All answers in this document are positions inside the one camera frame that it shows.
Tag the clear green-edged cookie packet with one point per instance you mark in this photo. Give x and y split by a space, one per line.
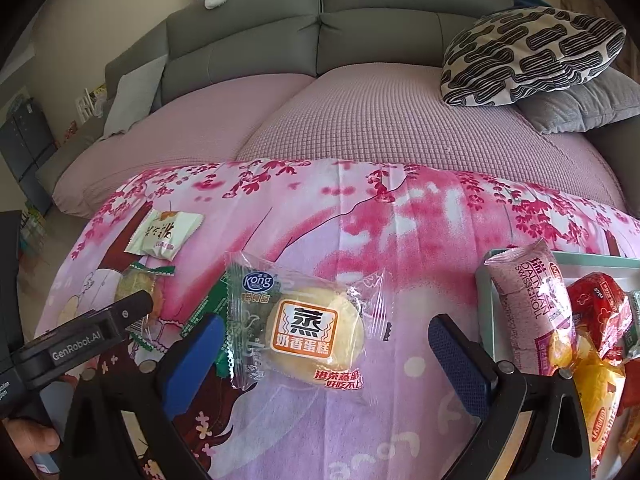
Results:
140 282

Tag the yellow snack packet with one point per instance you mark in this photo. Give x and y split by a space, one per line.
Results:
600 395

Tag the green and white snack packet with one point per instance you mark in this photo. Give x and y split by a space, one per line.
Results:
634 330

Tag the dark grey pillow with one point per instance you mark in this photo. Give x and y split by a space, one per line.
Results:
575 107

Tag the person's left hand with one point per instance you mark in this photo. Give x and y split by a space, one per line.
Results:
27 437

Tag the black and white patterned pillow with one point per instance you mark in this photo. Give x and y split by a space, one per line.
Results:
530 55

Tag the grey sofa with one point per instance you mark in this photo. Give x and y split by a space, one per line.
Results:
380 25

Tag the pink swiss roll packet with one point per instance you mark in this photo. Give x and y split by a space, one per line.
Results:
530 305

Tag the light grey pillow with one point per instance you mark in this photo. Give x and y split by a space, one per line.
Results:
132 97

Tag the green foil snack packet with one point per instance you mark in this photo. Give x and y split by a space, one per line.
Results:
210 305

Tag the pink waffle sofa cover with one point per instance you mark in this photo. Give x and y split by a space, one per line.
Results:
375 120

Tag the pink printed blanket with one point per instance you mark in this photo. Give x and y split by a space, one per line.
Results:
400 240

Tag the red flower-print snack packet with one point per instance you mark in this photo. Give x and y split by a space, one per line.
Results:
600 305

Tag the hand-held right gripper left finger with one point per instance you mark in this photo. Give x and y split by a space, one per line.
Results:
195 355

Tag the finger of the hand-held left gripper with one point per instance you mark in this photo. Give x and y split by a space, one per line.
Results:
75 345

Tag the white rack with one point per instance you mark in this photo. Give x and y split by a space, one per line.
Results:
87 105

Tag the clear steamed cake packet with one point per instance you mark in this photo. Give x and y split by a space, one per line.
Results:
310 325

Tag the colourful toys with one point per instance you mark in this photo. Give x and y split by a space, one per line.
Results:
35 227

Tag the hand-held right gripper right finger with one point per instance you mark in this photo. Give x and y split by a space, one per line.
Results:
460 360

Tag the dark cabinet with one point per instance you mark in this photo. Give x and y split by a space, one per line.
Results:
25 145

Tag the white and green pastry packet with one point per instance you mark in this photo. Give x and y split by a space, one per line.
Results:
160 237

